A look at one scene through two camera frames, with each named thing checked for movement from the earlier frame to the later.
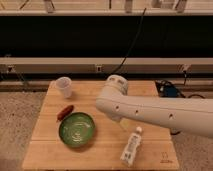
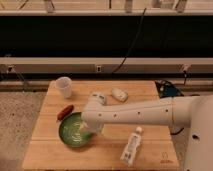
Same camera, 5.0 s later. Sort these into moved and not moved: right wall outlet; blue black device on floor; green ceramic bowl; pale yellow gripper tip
Moved: pale yellow gripper tip
Not moved: blue black device on floor; right wall outlet; green ceramic bowl
